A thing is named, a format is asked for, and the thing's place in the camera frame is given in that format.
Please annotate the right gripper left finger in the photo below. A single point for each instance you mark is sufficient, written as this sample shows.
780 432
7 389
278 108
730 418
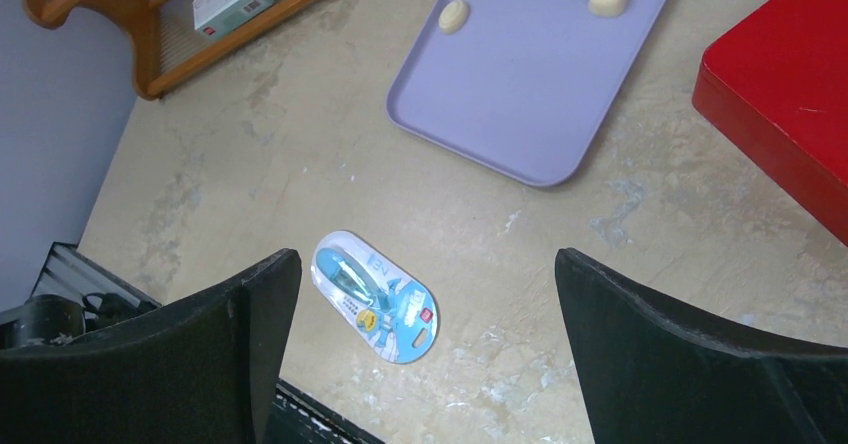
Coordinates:
202 369

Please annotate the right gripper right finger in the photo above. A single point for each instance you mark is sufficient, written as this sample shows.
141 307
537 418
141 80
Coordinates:
655 369

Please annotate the red box lid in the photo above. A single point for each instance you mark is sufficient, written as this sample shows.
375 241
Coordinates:
775 85

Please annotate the white chocolate piece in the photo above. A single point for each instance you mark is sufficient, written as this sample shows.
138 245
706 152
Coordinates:
607 8

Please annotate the round white chocolate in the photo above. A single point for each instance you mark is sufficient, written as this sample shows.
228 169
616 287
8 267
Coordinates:
453 16

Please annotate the blue correction tape package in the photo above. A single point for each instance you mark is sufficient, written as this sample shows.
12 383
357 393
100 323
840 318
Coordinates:
393 312

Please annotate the lavender plastic tray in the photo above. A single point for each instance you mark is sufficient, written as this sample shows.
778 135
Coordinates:
523 87

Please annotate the wooden tiered shelf rack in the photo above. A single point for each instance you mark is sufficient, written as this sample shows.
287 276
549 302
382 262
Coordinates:
165 53

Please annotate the small white stationery box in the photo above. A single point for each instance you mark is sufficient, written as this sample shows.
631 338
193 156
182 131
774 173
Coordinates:
213 19

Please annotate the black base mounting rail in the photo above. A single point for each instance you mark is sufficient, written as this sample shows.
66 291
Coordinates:
49 319

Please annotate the aluminium frame rail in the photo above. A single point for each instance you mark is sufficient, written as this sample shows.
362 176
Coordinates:
68 273

